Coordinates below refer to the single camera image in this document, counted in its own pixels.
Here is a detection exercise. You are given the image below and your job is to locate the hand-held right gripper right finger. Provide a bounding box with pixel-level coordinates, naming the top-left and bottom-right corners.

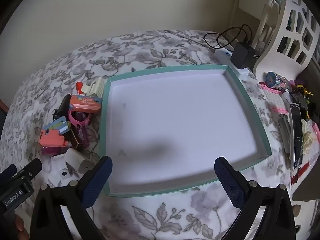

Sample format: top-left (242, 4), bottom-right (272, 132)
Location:
top-left (214, 156), bottom-right (297, 240)

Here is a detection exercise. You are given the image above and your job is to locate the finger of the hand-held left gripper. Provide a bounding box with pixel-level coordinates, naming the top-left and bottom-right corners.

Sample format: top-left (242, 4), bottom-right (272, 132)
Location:
top-left (15, 158), bottom-right (43, 182)
top-left (0, 164), bottom-right (17, 188)

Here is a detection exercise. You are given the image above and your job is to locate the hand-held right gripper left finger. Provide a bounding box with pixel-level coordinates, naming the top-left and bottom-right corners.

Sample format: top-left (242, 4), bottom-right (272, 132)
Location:
top-left (29, 156), bottom-right (113, 240)

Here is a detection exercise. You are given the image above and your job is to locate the pink yellow toy figure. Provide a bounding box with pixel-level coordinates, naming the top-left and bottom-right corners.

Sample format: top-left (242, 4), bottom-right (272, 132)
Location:
top-left (41, 146), bottom-right (63, 156)

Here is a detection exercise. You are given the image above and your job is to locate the salmon pink plastic clip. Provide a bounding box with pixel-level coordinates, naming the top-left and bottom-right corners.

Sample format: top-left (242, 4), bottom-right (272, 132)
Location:
top-left (38, 128), bottom-right (68, 148)

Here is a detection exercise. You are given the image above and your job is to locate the blue green plastic clip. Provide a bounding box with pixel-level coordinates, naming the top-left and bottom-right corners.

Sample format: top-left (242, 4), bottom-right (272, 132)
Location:
top-left (48, 117), bottom-right (68, 135)

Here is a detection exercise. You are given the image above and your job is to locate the pink smart watch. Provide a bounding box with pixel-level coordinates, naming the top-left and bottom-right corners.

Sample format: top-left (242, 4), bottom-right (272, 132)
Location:
top-left (68, 108), bottom-right (92, 131)

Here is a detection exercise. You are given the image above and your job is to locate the black rectangular box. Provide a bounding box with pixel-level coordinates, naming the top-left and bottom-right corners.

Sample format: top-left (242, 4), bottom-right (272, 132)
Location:
top-left (58, 94), bottom-right (72, 121)

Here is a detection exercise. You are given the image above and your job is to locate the orange blue eraser pack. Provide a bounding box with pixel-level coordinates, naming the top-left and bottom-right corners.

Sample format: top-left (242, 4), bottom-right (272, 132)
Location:
top-left (69, 94), bottom-right (103, 113)

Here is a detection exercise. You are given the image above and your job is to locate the teal white shallow tray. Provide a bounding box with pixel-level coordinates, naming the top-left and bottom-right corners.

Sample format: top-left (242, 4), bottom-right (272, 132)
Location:
top-left (99, 64), bottom-right (272, 197)

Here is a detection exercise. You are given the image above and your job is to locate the cream hair claw clip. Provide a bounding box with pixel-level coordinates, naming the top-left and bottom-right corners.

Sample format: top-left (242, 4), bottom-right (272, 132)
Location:
top-left (82, 77), bottom-right (104, 98)

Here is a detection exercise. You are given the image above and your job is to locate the orange capped glue stick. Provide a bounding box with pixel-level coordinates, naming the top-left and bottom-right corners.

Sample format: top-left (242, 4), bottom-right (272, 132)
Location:
top-left (76, 81), bottom-right (87, 96)

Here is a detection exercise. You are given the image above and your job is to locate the person's left hand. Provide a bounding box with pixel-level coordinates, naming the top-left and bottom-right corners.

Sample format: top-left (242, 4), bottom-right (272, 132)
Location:
top-left (14, 215), bottom-right (31, 240)

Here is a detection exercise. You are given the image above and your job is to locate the dark wooden furniture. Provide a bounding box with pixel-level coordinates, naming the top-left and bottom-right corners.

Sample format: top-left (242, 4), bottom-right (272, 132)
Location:
top-left (0, 99), bottom-right (10, 121)

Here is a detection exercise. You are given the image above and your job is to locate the grey stapler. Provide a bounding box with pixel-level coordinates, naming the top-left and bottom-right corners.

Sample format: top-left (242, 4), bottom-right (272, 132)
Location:
top-left (277, 113), bottom-right (292, 153)

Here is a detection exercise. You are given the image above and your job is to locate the black silver remote control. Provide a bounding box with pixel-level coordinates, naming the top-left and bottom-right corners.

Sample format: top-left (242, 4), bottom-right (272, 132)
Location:
top-left (289, 102), bottom-right (305, 170)

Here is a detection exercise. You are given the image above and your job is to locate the pink white beaded mat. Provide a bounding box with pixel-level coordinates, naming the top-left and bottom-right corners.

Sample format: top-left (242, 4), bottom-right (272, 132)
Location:
top-left (258, 81), bottom-right (291, 117)

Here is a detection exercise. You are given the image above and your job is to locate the dark textured pouch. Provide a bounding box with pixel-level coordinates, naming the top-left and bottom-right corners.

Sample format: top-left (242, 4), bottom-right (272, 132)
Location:
top-left (291, 92), bottom-right (310, 111)

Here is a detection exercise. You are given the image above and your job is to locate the white power strip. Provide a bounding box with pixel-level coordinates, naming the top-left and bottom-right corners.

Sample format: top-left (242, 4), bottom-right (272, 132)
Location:
top-left (234, 64), bottom-right (250, 81)

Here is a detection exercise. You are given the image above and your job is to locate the metal wristwatch blue face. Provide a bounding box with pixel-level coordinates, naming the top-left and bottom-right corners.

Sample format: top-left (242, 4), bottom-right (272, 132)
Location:
top-left (265, 71), bottom-right (292, 92)

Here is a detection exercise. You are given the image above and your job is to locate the black gold toy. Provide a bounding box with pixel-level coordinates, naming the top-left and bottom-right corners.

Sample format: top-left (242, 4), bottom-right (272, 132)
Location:
top-left (291, 83), bottom-right (313, 98)

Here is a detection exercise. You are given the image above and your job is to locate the white device blue light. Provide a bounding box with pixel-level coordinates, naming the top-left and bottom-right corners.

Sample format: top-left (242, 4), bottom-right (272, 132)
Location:
top-left (215, 48), bottom-right (234, 63)

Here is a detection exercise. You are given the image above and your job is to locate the black power adapter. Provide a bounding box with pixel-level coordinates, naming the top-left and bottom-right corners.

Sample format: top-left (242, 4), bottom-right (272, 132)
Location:
top-left (230, 42), bottom-right (256, 69)

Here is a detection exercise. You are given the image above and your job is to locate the grey floral bedsheet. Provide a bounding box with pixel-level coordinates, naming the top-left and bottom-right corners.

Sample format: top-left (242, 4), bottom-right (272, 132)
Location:
top-left (0, 29), bottom-right (300, 240)

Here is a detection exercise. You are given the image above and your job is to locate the white cutout chair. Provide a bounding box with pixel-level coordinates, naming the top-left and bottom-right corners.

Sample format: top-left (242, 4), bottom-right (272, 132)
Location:
top-left (254, 0), bottom-right (320, 81)

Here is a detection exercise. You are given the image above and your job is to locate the black cable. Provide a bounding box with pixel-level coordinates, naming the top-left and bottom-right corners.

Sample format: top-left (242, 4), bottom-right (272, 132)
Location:
top-left (203, 24), bottom-right (253, 51)

